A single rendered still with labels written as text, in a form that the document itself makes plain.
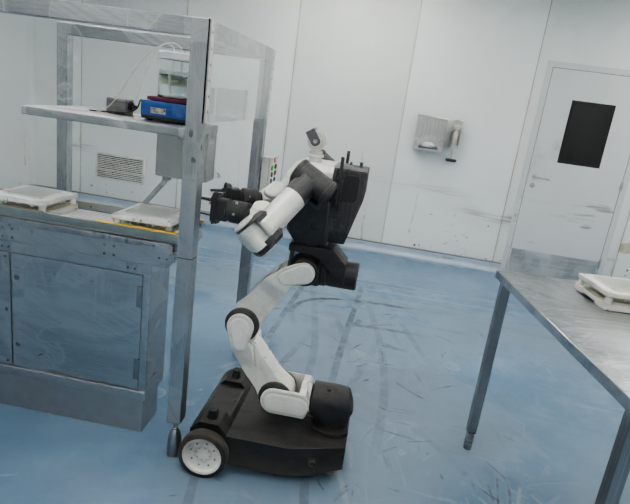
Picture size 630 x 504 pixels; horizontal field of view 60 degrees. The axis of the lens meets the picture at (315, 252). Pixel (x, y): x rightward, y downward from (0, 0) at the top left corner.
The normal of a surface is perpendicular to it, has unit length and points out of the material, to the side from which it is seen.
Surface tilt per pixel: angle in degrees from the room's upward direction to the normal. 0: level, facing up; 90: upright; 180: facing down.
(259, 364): 90
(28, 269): 90
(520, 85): 90
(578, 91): 90
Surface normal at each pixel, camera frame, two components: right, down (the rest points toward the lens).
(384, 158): -0.18, 0.25
